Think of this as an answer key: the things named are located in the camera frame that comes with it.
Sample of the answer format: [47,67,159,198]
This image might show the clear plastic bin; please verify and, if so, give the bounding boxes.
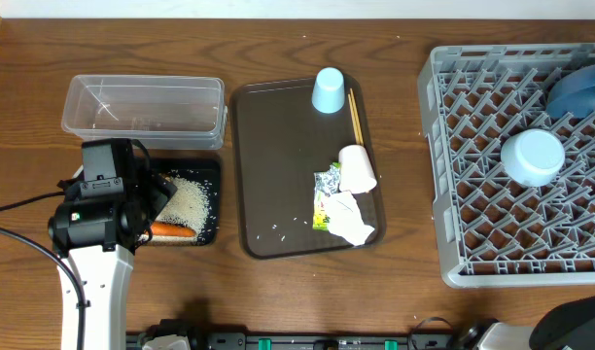
[61,75,228,151]

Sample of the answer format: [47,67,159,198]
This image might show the foil snack wrapper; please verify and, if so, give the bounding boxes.
[314,162,340,196]

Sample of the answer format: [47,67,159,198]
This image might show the brown serving tray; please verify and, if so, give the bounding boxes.
[228,73,387,260]

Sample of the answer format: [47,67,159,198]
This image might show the white napkin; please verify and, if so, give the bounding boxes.
[324,192,374,246]

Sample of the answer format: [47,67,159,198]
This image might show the black plastic tray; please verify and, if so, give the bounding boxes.
[141,156,223,247]

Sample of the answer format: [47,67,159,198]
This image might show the spilled rice grains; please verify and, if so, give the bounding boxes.
[154,168,220,242]

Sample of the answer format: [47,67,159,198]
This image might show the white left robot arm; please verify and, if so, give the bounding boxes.
[48,138,177,349]

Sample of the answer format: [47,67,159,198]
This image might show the light blue small bowl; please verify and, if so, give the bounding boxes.
[501,128,565,187]

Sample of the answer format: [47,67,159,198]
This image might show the pink cup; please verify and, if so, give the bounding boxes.
[338,145,377,194]

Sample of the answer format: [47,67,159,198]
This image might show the orange carrot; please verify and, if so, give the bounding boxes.
[151,222,196,238]

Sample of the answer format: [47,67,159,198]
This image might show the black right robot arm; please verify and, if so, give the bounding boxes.
[449,297,595,350]

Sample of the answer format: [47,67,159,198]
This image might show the dark blue bowl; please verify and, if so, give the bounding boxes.
[545,64,595,119]

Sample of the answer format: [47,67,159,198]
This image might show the yellow green wrapper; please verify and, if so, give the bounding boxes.
[312,190,330,231]

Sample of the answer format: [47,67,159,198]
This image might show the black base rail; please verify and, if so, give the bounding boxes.
[125,319,465,350]

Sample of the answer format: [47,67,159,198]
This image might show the grey dishwasher rack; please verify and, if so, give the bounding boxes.
[418,43,595,288]

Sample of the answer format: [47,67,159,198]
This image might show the light blue cup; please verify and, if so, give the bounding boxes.
[311,67,345,114]

